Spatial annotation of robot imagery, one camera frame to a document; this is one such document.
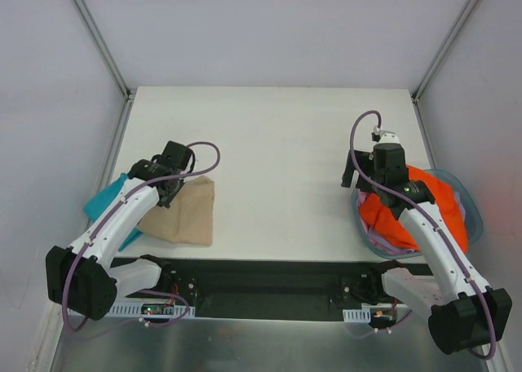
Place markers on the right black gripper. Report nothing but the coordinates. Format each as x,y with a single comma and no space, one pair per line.
358,160

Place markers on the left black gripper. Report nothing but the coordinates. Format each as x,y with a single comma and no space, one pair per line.
170,190

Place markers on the beige t shirt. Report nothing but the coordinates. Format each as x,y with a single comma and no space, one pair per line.
188,220

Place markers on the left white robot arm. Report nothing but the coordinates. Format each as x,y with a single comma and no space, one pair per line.
81,277

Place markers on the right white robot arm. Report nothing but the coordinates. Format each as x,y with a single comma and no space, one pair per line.
462,310

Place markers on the translucent blue laundry basket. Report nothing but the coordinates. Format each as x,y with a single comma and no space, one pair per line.
438,182

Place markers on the lavender t shirt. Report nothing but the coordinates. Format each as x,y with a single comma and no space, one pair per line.
387,234

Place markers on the folded teal t shirt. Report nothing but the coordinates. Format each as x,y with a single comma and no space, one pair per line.
96,206

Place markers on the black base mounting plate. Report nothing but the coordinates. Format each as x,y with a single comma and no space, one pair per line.
276,290

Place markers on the right aluminium frame post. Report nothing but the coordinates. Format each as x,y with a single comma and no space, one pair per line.
455,30

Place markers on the aluminium frame post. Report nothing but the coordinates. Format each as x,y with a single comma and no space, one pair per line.
101,46
455,30

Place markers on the left aluminium frame post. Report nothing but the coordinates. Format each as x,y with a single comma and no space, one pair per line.
101,46

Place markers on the right white cable duct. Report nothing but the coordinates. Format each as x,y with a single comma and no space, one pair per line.
361,315

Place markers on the white cable duct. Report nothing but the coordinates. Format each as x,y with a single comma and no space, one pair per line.
153,310
361,315

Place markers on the left white cable duct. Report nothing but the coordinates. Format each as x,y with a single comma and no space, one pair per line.
153,310

